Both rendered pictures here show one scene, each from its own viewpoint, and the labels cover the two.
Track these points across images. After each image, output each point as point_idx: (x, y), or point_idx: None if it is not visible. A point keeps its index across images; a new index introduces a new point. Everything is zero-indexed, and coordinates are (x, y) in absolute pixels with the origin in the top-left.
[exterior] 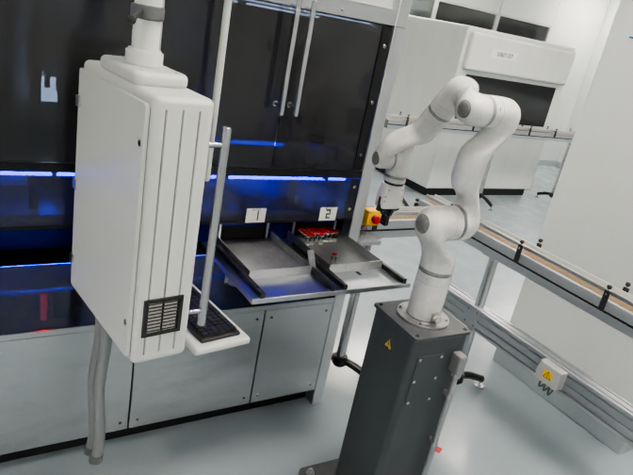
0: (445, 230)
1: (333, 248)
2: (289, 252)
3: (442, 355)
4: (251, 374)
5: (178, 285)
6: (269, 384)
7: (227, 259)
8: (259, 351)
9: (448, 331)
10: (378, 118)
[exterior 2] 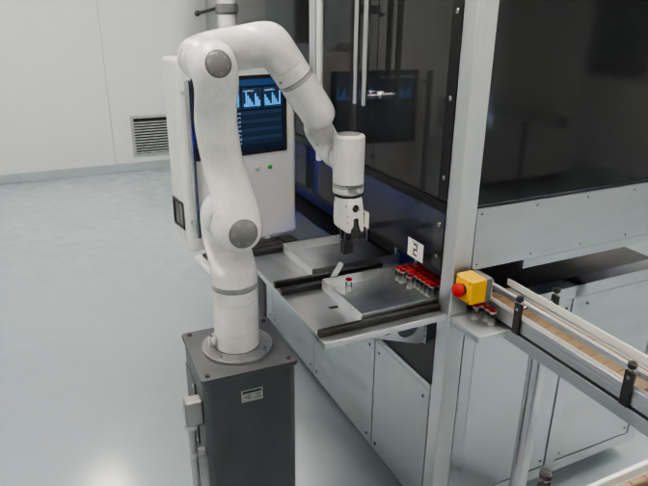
0: (201, 215)
1: (403, 296)
2: (356, 265)
3: (192, 384)
4: (369, 411)
5: (180, 193)
6: (382, 443)
7: None
8: (373, 387)
9: (202, 361)
10: (457, 123)
